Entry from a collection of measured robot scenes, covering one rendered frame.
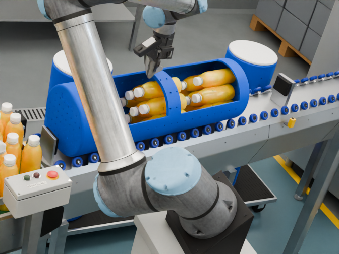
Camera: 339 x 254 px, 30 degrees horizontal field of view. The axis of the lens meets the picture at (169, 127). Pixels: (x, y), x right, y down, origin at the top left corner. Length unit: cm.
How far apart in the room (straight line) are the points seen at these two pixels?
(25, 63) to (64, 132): 265
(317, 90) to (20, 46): 264
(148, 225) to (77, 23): 68
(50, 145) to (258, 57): 147
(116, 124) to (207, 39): 436
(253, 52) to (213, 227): 180
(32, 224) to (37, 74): 282
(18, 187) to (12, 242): 34
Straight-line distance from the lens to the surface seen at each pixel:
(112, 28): 591
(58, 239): 274
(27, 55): 520
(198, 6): 225
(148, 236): 202
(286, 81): 324
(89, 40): 182
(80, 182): 252
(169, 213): 205
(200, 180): 178
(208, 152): 291
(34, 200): 212
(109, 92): 183
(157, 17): 230
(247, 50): 355
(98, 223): 344
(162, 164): 179
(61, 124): 248
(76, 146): 240
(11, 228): 234
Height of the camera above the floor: 244
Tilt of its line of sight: 32 degrees down
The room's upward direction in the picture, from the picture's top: 15 degrees clockwise
